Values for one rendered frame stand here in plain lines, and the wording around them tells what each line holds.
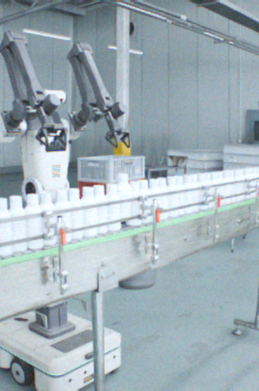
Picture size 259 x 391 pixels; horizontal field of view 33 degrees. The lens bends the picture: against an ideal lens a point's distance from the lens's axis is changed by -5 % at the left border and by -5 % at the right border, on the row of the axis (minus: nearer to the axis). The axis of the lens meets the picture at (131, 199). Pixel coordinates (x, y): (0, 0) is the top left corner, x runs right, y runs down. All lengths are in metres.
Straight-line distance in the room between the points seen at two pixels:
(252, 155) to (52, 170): 6.32
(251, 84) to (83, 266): 11.57
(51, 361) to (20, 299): 0.95
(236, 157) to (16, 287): 7.35
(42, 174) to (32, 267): 0.96
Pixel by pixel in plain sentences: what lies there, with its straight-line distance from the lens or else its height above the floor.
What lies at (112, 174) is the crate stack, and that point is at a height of 0.97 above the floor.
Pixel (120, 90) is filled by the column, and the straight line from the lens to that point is 12.03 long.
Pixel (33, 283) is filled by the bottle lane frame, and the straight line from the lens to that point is 1.36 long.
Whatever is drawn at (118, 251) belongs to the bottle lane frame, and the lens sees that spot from 1.59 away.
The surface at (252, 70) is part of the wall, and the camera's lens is 12.84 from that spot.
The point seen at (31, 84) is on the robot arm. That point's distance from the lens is 2.03.
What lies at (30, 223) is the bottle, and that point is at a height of 1.08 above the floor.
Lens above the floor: 1.35
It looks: 8 degrees down
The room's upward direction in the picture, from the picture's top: straight up
